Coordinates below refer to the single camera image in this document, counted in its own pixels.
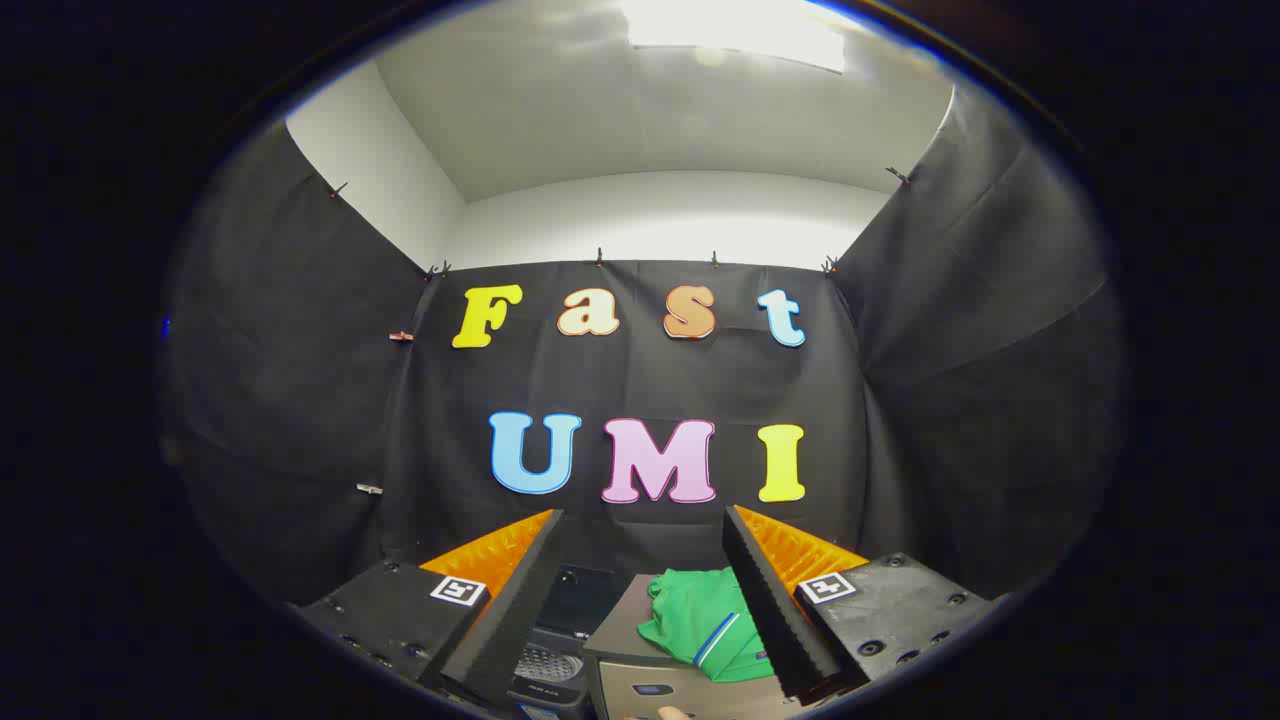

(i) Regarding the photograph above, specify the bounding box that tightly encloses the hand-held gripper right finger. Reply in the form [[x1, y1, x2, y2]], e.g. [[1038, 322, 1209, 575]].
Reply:
[[722, 504, 1001, 706]]

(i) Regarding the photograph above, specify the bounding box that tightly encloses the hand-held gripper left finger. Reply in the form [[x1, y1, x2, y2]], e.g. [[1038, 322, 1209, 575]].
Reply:
[[285, 508, 566, 711]]

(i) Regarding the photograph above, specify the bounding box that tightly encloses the green polo shirt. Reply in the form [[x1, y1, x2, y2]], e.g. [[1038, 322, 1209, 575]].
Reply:
[[637, 567, 777, 685]]

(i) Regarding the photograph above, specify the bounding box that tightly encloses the grey cabinet with button panel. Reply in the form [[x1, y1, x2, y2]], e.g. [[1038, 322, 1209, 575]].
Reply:
[[583, 574, 801, 720]]

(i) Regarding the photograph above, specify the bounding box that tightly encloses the black backdrop cloth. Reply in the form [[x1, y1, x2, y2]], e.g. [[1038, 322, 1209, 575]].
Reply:
[[162, 85, 1129, 613]]

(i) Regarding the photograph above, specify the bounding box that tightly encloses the ceiling light panel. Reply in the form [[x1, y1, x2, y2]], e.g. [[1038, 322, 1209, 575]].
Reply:
[[620, 0, 849, 73]]

